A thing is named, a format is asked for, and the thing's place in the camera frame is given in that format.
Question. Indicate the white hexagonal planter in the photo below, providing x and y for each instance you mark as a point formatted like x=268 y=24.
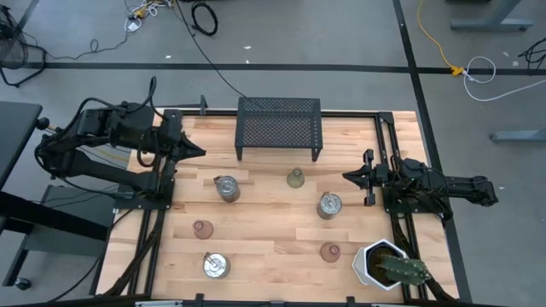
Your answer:
x=360 y=264

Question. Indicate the grey desk leg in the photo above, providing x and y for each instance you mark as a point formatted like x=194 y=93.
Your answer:
x=490 y=23

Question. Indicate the black perforated metal shelf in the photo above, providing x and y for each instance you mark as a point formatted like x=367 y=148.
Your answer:
x=277 y=123

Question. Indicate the green glass candlestick holder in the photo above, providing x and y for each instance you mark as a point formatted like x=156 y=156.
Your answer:
x=295 y=179

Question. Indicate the grey metal bracket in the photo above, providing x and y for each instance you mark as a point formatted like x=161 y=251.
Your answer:
x=158 y=304

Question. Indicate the dark striped candle tin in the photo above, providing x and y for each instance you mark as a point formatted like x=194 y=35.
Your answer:
x=226 y=187

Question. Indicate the black caster wheel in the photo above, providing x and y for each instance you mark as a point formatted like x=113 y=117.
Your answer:
x=22 y=283

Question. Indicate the black mesh fan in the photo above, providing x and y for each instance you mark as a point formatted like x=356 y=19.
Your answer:
x=13 y=51

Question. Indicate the pink glass candlestick holder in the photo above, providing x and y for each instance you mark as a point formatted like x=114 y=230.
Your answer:
x=204 y=230
x=329 y=252

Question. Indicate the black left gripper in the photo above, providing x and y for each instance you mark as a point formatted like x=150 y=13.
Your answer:
x=172 y=132

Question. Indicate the black table clamp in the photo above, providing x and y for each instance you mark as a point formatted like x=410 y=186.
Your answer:
x=204 y=104

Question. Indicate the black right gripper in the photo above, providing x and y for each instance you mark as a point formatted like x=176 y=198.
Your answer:
x=370 y=179

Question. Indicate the black aluminium table frame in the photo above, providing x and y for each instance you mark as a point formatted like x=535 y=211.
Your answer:
x=350 y=114

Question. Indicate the black desk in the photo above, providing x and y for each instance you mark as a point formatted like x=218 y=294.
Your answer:
x=17 y=128

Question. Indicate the floral label candle tin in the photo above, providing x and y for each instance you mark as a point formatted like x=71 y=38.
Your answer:
x=215 y=265

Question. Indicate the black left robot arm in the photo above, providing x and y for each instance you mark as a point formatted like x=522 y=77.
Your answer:
x=98 y=168

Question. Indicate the green cactus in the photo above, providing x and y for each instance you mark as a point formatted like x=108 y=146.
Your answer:
x=403 y=270

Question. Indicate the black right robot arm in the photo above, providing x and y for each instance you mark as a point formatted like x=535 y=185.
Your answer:
x=465 y=187

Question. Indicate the grey desk foot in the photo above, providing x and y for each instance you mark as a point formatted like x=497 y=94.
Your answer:
x=520 y=135

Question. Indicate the orange label candle tin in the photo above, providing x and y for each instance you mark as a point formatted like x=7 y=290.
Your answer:
x=329 y=205

